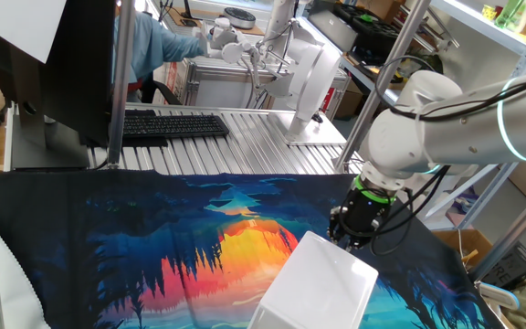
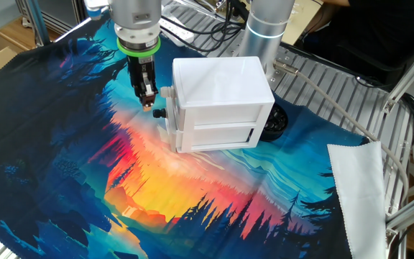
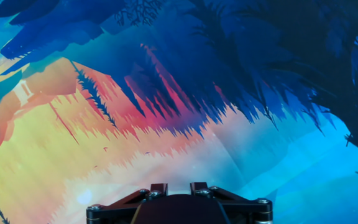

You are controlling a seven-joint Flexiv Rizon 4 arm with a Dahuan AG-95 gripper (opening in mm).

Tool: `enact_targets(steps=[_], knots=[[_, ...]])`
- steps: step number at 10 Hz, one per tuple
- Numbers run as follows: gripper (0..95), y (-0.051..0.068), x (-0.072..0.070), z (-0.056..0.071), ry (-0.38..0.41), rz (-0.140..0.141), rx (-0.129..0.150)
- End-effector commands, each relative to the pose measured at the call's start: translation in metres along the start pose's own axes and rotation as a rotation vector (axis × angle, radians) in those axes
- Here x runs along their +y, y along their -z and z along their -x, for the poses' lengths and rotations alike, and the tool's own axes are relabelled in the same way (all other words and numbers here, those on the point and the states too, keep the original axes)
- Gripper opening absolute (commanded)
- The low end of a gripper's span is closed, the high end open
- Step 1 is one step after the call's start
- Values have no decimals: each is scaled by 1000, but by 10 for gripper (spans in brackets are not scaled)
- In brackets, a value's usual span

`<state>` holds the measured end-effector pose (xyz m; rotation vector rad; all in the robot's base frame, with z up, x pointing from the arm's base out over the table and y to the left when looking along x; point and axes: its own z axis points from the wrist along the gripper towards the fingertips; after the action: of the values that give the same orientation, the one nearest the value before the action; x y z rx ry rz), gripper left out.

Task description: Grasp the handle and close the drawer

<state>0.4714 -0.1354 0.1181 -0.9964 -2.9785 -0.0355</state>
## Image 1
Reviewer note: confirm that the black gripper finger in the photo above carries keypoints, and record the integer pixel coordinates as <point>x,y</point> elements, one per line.
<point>335,224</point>
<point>352,242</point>

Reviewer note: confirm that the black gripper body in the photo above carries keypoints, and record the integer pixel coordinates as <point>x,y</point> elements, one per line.
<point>365,217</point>

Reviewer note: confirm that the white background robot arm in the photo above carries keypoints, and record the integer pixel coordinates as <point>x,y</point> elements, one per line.
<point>308,82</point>

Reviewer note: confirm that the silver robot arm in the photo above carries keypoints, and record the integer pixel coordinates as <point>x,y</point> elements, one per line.
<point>464,132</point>

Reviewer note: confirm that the white drawer cabinet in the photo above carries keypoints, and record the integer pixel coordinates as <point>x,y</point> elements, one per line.
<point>318,283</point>

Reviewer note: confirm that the small open cardboard box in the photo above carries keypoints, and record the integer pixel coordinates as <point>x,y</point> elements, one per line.
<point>450,242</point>

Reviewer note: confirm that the black computer mouse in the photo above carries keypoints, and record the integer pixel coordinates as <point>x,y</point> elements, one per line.
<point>318,118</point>

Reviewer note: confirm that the closed cardboard box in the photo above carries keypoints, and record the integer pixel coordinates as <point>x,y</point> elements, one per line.
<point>350,105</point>

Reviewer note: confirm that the white blue device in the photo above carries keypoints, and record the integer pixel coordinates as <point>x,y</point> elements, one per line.
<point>500,296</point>

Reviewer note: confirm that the black printed crate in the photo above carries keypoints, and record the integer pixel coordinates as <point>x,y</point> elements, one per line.
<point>514,267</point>

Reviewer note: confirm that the silver aluminium flight case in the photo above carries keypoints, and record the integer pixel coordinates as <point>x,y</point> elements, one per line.
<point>222,91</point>

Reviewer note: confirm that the black plastic trays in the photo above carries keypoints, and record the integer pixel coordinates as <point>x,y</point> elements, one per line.
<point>377,36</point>

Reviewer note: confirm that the black keyboard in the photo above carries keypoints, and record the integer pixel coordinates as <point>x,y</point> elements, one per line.
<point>176,125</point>

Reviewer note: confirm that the grey flat case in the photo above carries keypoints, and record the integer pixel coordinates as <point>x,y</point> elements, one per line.
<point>336,29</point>

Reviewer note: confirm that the white metal shelf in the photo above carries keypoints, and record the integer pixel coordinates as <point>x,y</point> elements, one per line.
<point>487,27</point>

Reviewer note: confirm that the round black white device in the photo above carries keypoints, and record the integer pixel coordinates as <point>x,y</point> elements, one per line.
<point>240,17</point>

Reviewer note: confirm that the colourful forest landscape cloth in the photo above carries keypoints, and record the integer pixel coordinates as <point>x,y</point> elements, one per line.
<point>108,228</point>

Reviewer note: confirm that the green bottle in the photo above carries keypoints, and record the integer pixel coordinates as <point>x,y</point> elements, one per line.
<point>509,13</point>

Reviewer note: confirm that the person in blue shirt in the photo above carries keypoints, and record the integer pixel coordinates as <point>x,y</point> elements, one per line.
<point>153,45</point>

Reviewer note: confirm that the black computer monitor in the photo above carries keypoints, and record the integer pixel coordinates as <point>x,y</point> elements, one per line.
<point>76,68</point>

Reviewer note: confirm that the white cloth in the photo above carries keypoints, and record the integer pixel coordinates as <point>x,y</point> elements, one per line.
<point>16,297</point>

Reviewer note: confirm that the white paper sheet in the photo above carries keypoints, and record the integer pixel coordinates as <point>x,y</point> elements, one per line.
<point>21,23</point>

